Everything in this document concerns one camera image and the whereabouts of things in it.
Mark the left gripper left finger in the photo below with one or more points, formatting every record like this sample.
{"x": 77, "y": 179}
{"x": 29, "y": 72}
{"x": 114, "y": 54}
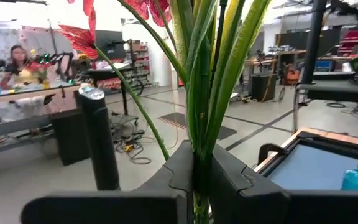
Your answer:
{"x": 104, "y": 207}

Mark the red storage bins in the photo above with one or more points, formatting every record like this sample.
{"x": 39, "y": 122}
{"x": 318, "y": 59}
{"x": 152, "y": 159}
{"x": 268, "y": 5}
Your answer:
{"x": 357, "y": 37}

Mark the black monitor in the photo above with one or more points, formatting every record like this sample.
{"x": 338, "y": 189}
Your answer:
{"x": 109, "y": 43}

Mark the neighbouring station robot arm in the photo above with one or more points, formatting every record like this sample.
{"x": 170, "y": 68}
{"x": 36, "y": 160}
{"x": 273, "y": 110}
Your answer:
{"x": 62, "y": 59}

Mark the black striped-edge floor mat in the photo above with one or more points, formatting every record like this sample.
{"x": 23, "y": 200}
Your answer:
{"x": 172, "y": 119}

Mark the red artificial flower stem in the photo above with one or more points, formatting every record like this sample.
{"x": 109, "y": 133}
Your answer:
{"x": 197, "y": 109}

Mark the storage shelf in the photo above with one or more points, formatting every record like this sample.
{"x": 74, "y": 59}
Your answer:
{"x": 138, "y": 62}

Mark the small yellow vase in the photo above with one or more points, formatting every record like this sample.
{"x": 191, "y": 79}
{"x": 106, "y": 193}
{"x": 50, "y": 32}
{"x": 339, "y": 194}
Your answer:
{"x": 46, "y": 84}

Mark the black box speaker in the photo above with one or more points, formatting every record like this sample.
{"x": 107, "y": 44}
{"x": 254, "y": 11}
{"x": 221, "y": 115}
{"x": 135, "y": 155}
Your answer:
{"x": 263, "y": 87}

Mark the red flower bouquet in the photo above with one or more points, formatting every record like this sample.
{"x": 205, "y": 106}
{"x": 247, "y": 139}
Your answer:
{"x": 39, "y": 68}

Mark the blue box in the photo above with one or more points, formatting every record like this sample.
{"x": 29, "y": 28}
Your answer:
{"x": 323, "y": 65}

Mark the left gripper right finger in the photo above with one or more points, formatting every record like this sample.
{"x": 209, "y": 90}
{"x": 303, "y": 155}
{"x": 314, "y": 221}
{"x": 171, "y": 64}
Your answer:
{"x": 291, "y": 208}

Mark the orange bucket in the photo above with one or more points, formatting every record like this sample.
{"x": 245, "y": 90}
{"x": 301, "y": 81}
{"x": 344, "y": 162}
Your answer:
{"x": 291, "y": 76}

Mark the black side desk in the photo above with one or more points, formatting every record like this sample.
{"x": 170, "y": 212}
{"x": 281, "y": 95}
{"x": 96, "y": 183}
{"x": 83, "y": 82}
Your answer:
{"x": 337, "y": 90}

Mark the black desk pole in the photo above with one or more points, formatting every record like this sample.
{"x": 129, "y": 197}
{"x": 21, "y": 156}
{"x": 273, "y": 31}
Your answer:
{"x": 314, "y": 40}

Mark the black side table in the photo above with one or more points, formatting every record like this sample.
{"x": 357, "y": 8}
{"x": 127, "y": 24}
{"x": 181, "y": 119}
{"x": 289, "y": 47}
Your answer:
{"x": 110, "y": 73}

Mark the long wooden workbench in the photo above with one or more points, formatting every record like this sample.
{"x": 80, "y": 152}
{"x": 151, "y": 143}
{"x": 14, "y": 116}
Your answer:
{"x": 259, "y": 61}

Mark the black cabinet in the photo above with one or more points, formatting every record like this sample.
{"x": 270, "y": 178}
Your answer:
{"x": 70, "y": 137}

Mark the person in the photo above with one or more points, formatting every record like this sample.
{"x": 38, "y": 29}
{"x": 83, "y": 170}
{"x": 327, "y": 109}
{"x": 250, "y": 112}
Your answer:
{"x": 18, "y": 62}

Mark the yellow power plug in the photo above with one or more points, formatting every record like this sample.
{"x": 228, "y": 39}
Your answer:
{"x": 129, "y": 147}

